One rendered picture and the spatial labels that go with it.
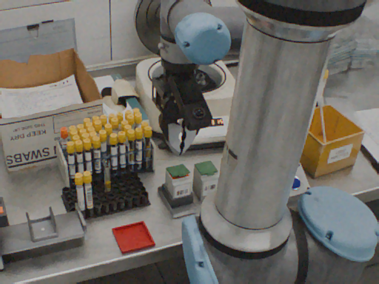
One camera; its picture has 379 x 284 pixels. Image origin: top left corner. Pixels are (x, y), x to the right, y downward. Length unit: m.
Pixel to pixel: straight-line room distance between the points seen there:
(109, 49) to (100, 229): 0.63
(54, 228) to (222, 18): 0.50
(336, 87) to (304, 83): 1.16
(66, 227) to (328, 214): 0.53
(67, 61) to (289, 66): 1.01
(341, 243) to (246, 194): 0.16
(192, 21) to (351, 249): 0.39
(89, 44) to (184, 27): 0.75
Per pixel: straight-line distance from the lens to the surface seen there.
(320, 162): 1.24
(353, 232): 0.70
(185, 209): 1.10
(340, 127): 1.34
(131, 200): 1.11
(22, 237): 1.03
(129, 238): 1.06
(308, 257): 0.69
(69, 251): 1.04
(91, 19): 1.48
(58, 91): 1.41
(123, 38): 1.54
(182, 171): 1.08
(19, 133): 1.19
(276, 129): 0.52
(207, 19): 0.79
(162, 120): 0.99
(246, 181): 0.57
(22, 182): 1.21
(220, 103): 1.29
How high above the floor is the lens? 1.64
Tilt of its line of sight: 40 degrees down
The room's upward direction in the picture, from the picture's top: straight up
